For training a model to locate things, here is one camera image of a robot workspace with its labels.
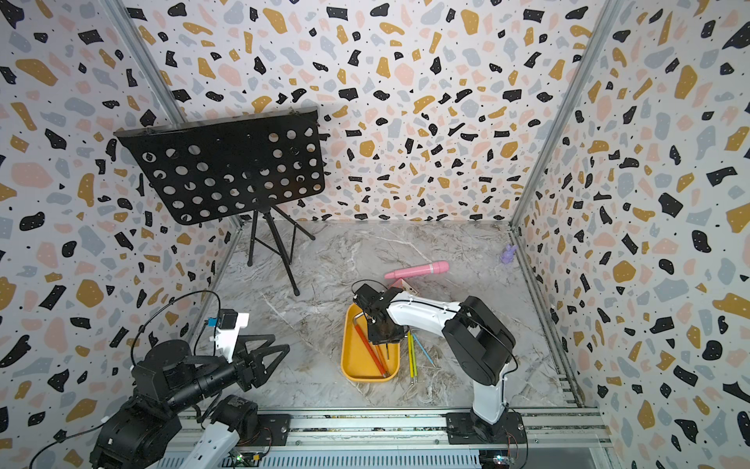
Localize pink cylindrical tube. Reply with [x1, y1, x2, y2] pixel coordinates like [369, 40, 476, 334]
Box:
[384, 261, 450, 279]

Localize small purple toy figure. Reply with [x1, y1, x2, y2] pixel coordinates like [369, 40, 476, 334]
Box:
[500, 244, 518, 265]

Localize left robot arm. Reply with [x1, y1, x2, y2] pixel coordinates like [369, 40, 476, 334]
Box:
[90, 334, 290, 468]

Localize yellow plastic storage box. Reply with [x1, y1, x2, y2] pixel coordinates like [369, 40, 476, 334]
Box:
[340, 304, 400, 383]

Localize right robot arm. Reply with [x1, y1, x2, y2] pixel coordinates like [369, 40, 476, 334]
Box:
[354, 285, 518, 428]

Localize blue hex key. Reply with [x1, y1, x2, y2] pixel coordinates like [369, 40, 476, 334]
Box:
[412, 333, 436, 367]

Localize black perforated music stand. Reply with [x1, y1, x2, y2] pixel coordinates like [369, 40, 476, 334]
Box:
[115, 107, 325, 269]

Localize red hex key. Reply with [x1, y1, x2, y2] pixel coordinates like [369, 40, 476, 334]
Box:
[353, 314, 388, 377]

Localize yellow hex key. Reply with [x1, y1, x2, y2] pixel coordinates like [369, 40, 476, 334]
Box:
[407, 331, 416, 385]

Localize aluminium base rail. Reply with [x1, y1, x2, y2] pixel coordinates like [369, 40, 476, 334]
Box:
[113, 406, 613, 469]

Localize orange hex key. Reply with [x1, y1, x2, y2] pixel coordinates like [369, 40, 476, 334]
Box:
[373, 345, 388, 377]

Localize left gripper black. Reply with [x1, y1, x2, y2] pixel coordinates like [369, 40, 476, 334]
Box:
[165, 331, 290, 417]

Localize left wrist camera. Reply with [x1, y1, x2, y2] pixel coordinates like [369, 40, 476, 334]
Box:
[207, 309, 249, 363]

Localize green hex key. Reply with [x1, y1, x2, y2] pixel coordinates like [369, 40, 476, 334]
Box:
[408, 332, 418, 381]

